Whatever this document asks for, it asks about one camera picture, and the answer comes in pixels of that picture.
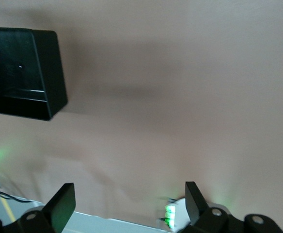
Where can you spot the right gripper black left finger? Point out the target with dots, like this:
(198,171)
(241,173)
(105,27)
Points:
(59,208)

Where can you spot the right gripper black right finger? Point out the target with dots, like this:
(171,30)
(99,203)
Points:
(194,208)

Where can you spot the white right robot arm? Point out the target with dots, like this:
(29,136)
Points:
(177,211)

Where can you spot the black rectangular plastic box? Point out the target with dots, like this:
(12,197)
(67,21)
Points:
(10,72)

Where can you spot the brown table mat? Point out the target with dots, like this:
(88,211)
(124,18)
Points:
(156,97)

